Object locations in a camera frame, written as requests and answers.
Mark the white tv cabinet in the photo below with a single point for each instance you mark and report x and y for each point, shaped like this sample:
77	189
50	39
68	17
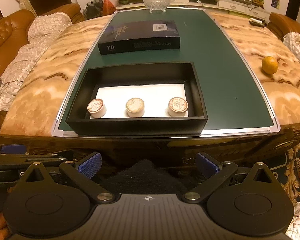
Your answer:
239	7

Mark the dark blue box lid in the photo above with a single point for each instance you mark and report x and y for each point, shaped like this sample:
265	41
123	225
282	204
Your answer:
139	36

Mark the brown-lidded white capsule cup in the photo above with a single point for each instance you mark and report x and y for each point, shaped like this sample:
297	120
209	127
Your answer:
135	107

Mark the brown leather armchair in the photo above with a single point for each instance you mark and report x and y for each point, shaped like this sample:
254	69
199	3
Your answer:
281	25

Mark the person's left hand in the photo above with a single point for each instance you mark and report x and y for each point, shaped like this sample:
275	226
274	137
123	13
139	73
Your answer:
4	231

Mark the red-rimmed white capsule cup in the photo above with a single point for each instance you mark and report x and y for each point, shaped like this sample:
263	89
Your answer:
96	108

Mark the clear crystal glass bowl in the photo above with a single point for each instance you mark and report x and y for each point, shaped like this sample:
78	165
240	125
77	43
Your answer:
156	5

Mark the white quilted sofa cover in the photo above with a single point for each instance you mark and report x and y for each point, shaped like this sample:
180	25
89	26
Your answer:
25	62

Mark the orange fruit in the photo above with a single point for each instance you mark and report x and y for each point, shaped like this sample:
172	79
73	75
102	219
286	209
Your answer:
269	65

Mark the black open box tray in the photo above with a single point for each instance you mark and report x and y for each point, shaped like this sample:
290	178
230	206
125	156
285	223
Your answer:
149	99

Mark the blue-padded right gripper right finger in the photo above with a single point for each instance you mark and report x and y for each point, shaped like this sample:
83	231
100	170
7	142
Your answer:
217	175

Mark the red-lidded white capsule cup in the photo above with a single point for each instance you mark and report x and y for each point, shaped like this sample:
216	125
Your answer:
177	107

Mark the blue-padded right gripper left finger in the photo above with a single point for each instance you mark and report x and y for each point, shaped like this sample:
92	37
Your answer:
80	174

